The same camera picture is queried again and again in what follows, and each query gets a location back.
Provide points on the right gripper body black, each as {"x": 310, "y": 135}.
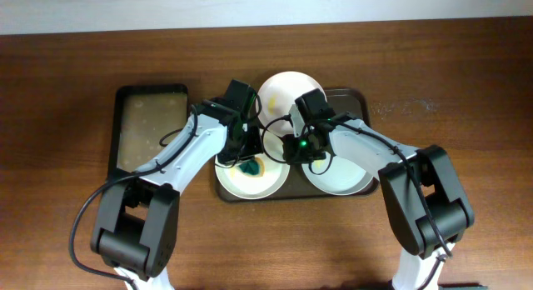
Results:
{"x": 301, "y": 149}

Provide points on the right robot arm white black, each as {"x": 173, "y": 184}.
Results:
{"x": 426, "y": 205}

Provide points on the light blue plate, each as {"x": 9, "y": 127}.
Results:
{"x": 337, "y": 176}

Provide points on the green yellow sponge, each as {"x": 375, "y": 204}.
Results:
{"x": 252, "y": 168}

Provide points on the pinkish white plate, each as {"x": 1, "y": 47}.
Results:
{"x": 279, "y": 92}

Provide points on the small black water tray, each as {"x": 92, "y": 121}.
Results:
{"x": 143, "y": 116}

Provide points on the cream white plate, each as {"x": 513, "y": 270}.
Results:
{"x": 252, "y": 188}

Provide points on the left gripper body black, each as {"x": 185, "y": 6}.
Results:
{"x": 251, "y": 145}

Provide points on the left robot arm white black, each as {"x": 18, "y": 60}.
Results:
{"x": 136, "y": 228}

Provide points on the large brown serving tray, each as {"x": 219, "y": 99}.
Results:
{"x": 297, "y": 186}

